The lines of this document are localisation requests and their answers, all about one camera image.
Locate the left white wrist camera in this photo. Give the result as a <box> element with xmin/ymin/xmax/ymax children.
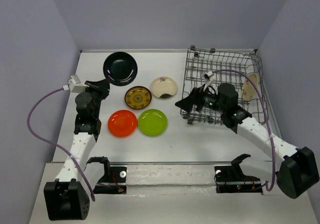
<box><xmin>62</xmin><ymin>75</ymin><xmax>89</xmax><ymax>94</ymax></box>

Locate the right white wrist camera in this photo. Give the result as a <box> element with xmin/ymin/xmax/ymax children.
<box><xmin>203</xmin><ymin>71</ymin><xmax>215</xmax><ymax>91</ymax></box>

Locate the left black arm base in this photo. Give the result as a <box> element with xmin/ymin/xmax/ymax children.
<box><xmin>85</xmin><ymin>156</ymin><xmax>127</xmax><ymax>194</ymax></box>

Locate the black plate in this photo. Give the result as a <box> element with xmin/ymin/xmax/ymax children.
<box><xmin>103</xmin><ymin>52</ymin><xmax>138</xmax><ymax>86</ymax></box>

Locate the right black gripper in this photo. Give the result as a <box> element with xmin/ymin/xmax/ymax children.
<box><xmin>175</xmin><ymin>83</ymin><xmax>227</xmax><ymax>113</ymax></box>

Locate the brown yellow patterned plate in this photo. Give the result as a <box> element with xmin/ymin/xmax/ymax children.
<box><xmin>124</xmin><ymin>86</ymin><xmax>152</xmax><ymax>110</ymax></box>

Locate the orange plate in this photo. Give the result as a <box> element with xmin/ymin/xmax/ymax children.
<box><xmin>107</xmin><ymin>110</ymin><xmax>138</xmax><ymax>138</ymax></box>

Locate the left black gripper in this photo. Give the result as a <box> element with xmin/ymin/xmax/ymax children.
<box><xmin>81</xmin><ymin>78</ymin><xmax>110</xmax><ymax>118</ymax></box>

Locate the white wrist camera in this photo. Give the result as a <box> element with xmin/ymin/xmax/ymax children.
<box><xmin>203</xmin><ymin>71</ymin><xmax>215</xmax><ymax>91</ymax></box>
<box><xmin>62</xmin><ymin>75</ymin><xmax>89</xmax><ymax>94</ymax></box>

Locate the green plate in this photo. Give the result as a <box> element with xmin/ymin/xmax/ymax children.
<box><xmin>137</xmin><ymin>109</ymin><xmax>168</xmax><ymax>136</ymax></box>

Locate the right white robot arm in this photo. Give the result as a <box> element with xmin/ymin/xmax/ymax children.
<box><xmin>175</xmin><ymin>83</ymin><xmax>320</xmax><ymax>199</ymax></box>

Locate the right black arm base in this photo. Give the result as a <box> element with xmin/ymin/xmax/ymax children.
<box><xmin>213</xmin><ymin>154</ymin><xmax>263</xmax><ymax>194</ymax></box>

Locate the cream floral plate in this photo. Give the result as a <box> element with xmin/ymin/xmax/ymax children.
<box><xmin>242</xmin><ymin>73</ymin><xmax>259</xmax><ymax>101</ymax></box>

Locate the white foam strip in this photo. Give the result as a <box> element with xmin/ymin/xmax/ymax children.
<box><xmin>125</xmin><ymin>164</ymin><xmax>215</xmax><ymax>186</ymax></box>

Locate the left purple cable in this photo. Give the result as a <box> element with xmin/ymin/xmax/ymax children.
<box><xmin>26</xmin><ymin>87</ymin><xmax>97</xmax><ymax>202</ymax></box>

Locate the grey wire dish rack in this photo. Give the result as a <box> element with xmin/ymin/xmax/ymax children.
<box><xmin>182</xmin><ymin>45</ymin><xmax>269</xmax><ymax>125</ymax></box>

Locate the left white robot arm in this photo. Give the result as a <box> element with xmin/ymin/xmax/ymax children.
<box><xmin>43</xmin><ymin>79</ymin><xmax>111</xmax><ymax>221</ymax></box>

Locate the cream plate with dark spot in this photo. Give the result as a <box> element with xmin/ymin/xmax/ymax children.
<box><xmin>150</xmin><ymin>76</ymin><xmax>178</xmax><ymax>99</ymax></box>

